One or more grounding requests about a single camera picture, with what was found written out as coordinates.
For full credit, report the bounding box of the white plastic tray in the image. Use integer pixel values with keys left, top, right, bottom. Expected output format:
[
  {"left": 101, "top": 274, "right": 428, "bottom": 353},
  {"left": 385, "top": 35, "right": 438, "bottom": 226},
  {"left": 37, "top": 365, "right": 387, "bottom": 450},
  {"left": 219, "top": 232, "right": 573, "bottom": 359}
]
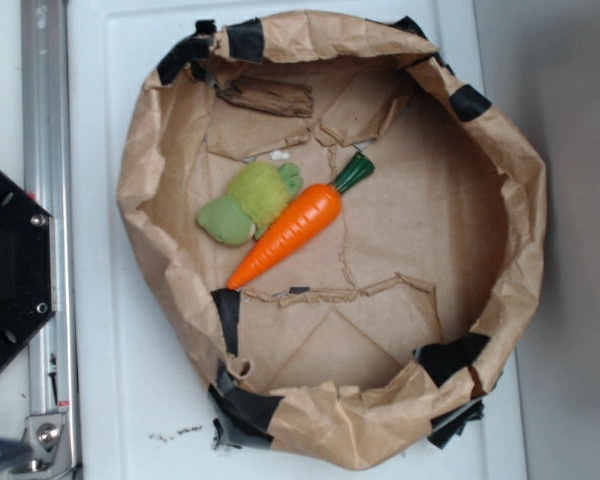
[{"left": 66, "top": 1, "right": 527, "bottom": 479}]

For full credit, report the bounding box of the aluminium extrusion rail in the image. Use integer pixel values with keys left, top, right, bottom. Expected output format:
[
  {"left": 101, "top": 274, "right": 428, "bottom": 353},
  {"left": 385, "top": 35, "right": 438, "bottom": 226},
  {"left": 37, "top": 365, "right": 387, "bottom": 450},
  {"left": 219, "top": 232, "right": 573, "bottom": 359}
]
[{"left": 21, "top": 1, "right": 82, "bottom": 479}]

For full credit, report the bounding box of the green plush toy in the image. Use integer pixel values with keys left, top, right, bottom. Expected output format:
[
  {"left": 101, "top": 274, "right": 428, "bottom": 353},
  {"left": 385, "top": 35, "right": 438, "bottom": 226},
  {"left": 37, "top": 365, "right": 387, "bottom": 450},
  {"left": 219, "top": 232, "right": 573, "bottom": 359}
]
[{"left": 196, "top": 161, "right": 304, "bottom": 247}]

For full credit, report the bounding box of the brown wood bark piece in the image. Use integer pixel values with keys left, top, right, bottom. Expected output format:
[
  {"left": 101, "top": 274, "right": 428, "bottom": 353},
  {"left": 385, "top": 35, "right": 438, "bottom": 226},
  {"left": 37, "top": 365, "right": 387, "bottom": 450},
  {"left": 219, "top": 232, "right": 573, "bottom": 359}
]
[{"left": 216, "top": 77, "right": 314, "bottom": 118}]

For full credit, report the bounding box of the orange plastic toy carrot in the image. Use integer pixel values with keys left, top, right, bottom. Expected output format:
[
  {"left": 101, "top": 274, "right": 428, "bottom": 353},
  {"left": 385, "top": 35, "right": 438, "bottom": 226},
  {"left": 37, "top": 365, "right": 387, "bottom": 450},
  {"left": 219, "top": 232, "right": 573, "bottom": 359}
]
[{"left": 226, "top": 152, "right": 375, "bottom": 290}]

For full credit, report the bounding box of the brown paper bag enclosure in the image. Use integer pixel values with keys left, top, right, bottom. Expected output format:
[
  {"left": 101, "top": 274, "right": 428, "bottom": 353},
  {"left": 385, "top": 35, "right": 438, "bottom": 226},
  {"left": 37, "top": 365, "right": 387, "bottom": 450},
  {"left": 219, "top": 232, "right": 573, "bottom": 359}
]
[{"left": 117, "top": 11, "right": 547, "bottom": 470}]

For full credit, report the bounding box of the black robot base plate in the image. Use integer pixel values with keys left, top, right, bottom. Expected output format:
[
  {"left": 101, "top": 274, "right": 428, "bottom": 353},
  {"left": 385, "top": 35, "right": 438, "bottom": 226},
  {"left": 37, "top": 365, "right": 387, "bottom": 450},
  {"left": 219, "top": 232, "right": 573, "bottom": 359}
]
[{"left": 0, "top": 170, "right": 55, "bottom": 374}]

